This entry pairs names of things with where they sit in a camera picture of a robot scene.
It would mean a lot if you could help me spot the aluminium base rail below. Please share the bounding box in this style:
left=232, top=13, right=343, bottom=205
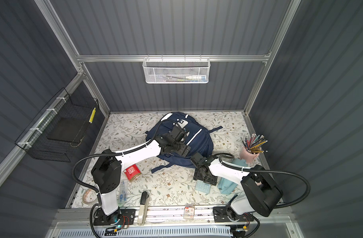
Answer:
left=93, top=204, right=254, bottom=230

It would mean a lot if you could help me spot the white wire mesh basket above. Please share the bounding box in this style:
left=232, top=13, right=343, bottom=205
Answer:
left=142, top=57, right=211, bottom=84

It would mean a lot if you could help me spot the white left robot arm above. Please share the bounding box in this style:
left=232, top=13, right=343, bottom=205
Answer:
left=91, top=123, right=190, bottom=216

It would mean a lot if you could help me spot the black right cable conduit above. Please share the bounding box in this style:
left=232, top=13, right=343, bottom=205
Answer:
left=212, top=153, right=312, bottom=209

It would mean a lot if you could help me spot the black and cream stapler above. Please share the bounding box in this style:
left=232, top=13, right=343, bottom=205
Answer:
left=137, top=191, right=149, bottom=226

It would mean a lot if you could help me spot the navy blue student backpack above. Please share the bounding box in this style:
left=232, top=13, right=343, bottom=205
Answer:
left=145, top=112, right=223, bottom=173

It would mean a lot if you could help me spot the pink pencil cup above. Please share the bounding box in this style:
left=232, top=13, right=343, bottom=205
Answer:
left=239, top=146, right=259, bottom=164

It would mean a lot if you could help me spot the black wire wall basket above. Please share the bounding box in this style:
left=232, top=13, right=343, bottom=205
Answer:
left=15, top=90, right=99, bottom=162

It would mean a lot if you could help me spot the teal pencil case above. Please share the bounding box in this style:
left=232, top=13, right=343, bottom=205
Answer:
left=218, top=158, right=248, bottom=195

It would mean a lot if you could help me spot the clear pen pouch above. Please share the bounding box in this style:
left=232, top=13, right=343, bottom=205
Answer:
left=119, top=179, right=128, bottom=204

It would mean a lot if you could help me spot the roll of clear tape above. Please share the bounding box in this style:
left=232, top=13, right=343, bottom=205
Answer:
left=82, top=188, right=98, bottom=205

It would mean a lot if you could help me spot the red card box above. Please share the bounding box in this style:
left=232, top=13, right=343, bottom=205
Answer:
left=124, top=164, right=142, bottom=182

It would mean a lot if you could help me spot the black left cable conduit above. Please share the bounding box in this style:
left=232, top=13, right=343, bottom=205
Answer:
left=71, top=118, right=182, bottom=194

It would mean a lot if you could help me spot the light blue calculator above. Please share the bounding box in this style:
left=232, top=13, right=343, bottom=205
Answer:
left=195, top=180, right=211, bottom=194

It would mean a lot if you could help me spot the bundle of coloured pencils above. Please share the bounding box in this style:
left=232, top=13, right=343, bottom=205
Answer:
left=243, top=133, right=268, bottom=154

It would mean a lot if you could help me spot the small clear staples box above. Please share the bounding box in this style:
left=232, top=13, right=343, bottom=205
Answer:
left=183, top=204, right=195, bottom=220

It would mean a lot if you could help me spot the black cable conduit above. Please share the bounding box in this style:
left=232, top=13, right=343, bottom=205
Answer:
left=212, top=153, right=312, bottom=209
left=71, top=118, right=182, bottom=194

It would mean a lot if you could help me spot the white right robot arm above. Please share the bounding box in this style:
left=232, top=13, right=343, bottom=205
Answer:
left=190, top=153, right=283, bottom=221

